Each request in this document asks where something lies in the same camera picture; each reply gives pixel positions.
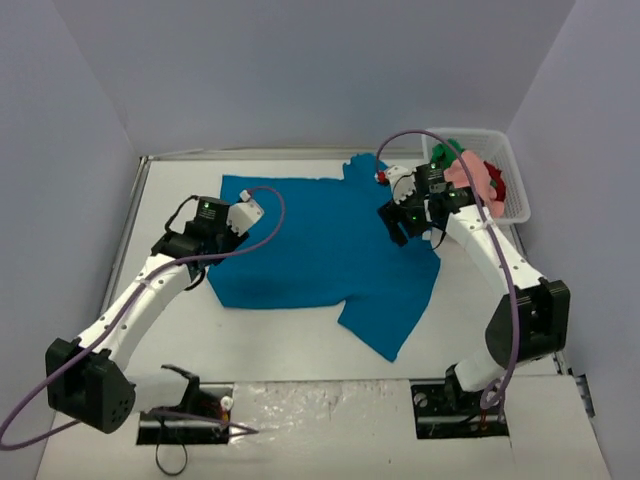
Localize green t shirt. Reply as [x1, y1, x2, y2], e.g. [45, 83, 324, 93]
[431, 138, 465, 169]

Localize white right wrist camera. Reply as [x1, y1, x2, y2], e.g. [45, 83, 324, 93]
[386, 165, 416, 205]

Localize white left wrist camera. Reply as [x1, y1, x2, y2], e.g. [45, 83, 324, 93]
[227, 198, 264, 237]

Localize white plastic laundry basket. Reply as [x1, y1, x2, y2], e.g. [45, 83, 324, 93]
[430, 127, 531, 225]

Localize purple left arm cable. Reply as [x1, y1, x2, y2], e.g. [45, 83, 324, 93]
[0, 186, 287, 449]

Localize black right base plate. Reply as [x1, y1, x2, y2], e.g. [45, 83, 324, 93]
[410, 380, 509, 440]

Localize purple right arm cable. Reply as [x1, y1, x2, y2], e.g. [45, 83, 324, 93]
[374, 129, 522, 410]

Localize thin black cable loop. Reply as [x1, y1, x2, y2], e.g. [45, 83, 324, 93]
[153, 419, 189, 476]

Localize blue t shirt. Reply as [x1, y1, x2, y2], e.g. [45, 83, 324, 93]
[207, 154, 440, 362]

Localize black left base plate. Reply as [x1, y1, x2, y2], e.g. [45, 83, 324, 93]
[135, 384, 234, 446]

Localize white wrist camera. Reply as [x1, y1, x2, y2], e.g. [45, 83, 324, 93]
[386, 165, 416, 205]
[227, 198, 264, 237]

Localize red t shirt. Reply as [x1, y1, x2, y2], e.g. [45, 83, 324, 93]
[484, 161, 507, 202]

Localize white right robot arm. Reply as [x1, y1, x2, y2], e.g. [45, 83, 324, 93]
[376, 164, 570, 413]

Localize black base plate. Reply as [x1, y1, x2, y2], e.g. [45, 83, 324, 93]
[135, 384, 234, 446]
[410, 380, 509, 440]

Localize pink t shirt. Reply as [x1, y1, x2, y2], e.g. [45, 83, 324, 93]
[444, 150, 505, 218]

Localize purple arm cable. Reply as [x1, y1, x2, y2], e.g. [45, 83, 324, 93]
[374, 129, 522, 410]
[0, 186, 287, 449]

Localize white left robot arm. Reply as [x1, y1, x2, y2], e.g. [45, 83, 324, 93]
[45, 192, 264, 434]

